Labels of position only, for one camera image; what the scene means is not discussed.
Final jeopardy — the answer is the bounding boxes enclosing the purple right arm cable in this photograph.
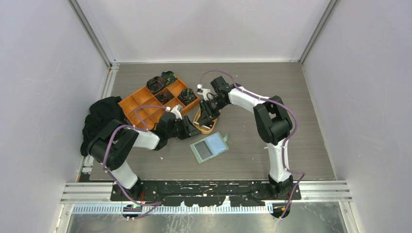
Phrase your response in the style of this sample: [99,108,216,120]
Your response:
[200,70,306,219]

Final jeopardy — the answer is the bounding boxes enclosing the dark rolled sock top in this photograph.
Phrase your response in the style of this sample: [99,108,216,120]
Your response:
[161,70,177,85]

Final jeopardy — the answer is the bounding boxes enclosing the green patterned rolled sock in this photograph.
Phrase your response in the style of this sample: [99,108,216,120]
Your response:
[178,88,197,106]

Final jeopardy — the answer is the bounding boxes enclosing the black VIP card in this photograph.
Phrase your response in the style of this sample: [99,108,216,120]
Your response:
[194,141,212,161]

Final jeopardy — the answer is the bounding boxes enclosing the dark rolled sock left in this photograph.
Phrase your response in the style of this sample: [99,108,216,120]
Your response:
[146,76,167,95]

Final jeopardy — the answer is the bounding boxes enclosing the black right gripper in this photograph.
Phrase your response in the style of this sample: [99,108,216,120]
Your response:
[199,97,227,128]

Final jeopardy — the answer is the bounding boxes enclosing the orange wooden divider box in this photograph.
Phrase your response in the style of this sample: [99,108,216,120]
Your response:
[119,78,200,129]

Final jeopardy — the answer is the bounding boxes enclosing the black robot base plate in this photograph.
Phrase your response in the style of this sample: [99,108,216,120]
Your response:
[137,181,292,207]

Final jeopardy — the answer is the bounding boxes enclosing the dark rolled sock centre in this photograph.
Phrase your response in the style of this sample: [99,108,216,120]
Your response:
[155,89,174,105]

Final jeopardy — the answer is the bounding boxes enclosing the aluminium frame rail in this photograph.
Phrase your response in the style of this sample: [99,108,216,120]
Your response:
[60,181,352,218]

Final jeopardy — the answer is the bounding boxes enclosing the green card holder wallet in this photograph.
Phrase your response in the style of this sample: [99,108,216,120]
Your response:
[190,132,229,164]

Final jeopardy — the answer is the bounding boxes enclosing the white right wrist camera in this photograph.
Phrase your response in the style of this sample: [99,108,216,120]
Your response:
[197,84,214,100]

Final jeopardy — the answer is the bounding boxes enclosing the yellow oval tray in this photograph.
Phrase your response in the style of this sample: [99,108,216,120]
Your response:
[193,108,218,134]

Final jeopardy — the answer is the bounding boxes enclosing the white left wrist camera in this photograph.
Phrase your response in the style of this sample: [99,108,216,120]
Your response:
[166,104,183,119]

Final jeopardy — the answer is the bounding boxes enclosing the dark rolled sock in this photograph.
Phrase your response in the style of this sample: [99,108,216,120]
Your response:
[155,89,174,105]
[161,70,177,85]
[146,76,167,95]

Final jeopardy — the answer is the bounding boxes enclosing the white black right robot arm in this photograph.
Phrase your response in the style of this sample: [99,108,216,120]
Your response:
[196,76,293,200]

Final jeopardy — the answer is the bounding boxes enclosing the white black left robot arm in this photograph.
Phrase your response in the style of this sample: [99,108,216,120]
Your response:
[86,112,201,200]

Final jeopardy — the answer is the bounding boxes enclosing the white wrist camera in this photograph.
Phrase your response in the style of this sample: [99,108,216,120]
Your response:
[197,84,214,100]
[166,104,183,119]

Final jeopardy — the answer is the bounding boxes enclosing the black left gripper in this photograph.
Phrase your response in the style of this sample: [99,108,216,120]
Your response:
[166,115,201,139]

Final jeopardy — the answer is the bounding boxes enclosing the black cloth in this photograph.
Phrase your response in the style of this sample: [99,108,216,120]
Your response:
[80,96,127,156]

